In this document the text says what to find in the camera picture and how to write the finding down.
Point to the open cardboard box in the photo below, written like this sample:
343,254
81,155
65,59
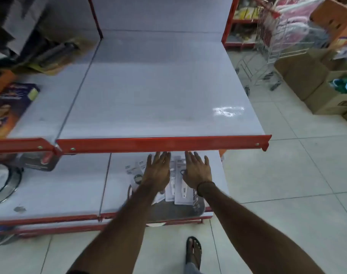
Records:
327,102

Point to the glass lid metal rim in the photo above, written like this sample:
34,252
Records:
12,185

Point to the dark grey packaged goods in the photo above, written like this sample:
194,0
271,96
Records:
13,25

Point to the person's right thumb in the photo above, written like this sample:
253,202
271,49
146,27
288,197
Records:
184,175

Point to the white carded kitchen tool packet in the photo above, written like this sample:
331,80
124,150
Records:
170,191
132,169
181,191

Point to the grey trouser leg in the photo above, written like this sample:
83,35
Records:
193,269

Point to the dark grey round pan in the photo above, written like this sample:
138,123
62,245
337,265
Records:
176,210

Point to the person's right little finger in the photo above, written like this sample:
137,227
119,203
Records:
207,162

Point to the red background shelving unit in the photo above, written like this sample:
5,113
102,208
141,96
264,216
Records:
242,21

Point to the orange brown cardboard box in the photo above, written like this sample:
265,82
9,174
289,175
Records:
333,17

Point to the person's foot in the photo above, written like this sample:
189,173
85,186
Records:
194,249

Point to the dark grey pan box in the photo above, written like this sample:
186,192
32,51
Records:
38,163

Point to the black wristband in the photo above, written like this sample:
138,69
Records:
205,184

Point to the large closed cardboard box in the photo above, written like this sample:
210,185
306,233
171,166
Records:
302,74

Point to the person's left forearm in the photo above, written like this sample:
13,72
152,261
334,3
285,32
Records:
119,228

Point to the white shelf back panel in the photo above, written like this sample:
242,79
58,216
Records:
162,12

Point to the black sandal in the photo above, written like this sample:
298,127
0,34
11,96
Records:
188,253

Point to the person's left little finger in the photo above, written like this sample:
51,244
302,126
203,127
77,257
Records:
148,162

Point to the red shelf upright post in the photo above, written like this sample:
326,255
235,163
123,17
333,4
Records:
95,18
229,22

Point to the yellow carded tool packet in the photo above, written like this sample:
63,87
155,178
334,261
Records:
52,57

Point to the person's left middle finger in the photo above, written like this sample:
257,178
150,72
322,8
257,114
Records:
163,158

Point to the pink packaged goods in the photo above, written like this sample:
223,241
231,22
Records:
290,22

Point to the orange packet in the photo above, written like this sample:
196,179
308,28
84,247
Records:
1,82

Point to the purple orange product box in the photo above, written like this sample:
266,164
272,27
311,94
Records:
10,108

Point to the person's right hand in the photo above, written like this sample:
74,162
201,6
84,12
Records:
197,174

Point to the person's left hand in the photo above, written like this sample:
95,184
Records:
156,176

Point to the person's right forearm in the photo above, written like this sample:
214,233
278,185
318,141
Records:
247,233

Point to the blue green plastic items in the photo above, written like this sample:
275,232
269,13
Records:
344,85

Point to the person's right middle finger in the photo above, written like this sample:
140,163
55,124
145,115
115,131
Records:
196,159

